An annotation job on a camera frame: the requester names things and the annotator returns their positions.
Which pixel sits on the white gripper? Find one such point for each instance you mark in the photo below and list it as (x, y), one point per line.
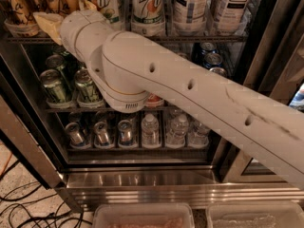
(67, 28)

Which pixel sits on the tea can right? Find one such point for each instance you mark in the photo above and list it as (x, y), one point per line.
(228, 11)

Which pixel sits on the glass fridge door right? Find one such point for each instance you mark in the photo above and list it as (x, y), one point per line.
(269, 64)

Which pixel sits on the clear plastic bin left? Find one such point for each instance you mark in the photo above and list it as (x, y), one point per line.
(144, 215)

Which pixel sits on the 7up can left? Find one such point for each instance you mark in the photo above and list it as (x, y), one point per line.
(111, 10)

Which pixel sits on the water bottle left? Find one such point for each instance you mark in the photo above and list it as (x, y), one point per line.
(150, 131)

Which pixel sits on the blue pepsi can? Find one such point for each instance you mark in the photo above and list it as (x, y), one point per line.
(219, 70)
(212, 60)

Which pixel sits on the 7up can right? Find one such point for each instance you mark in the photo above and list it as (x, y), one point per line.
(147, 12)

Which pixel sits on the middle wire shelf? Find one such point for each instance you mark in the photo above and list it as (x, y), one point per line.
(105, 109)

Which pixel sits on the tea can left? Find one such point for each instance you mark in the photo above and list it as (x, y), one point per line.
(189, 12)

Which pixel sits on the green can front right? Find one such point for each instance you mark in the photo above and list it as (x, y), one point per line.
(86, 86)

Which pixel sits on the wire shelf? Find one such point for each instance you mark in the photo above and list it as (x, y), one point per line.
(105, 109)
(159, 39)

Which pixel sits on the water bottle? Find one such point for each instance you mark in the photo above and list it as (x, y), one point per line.
(176, 131)
(198, 134)
(150, 131)

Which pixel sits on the water bottle middle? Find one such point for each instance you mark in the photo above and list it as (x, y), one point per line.
(176, 131)

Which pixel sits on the steel fridge door left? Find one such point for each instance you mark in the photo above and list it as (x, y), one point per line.
(26, 127)

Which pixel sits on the green can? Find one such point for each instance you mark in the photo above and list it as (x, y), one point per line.
(55, 86)
(59, 63)
(86, 86)

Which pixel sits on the top wire shelf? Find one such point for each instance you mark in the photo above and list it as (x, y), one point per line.
(159, 39)

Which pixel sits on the blue pepsi can front right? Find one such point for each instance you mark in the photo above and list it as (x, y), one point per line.
(219, 70)

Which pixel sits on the silver can bottom middle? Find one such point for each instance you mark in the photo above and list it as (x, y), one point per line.
(101, 133)

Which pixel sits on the tea can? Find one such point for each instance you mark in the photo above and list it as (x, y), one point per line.
(228, 11)
(189, 12)

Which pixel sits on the water bottle right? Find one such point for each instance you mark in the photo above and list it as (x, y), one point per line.
(198, 134)

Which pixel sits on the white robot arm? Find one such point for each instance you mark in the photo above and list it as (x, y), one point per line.
(127, 68)

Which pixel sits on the clear plastic bin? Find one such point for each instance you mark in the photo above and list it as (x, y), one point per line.
(144, 215)
(255, 214)

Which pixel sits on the red cola can front right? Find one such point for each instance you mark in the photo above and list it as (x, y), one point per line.
(154, 99)

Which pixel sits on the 7up can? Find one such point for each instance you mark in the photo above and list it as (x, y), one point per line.
(111, 10)
(147, 12)

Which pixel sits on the green can front left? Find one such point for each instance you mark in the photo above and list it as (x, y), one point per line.
(55, 86)

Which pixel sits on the clear plastic bin right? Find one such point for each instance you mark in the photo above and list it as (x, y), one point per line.
(255, 214)

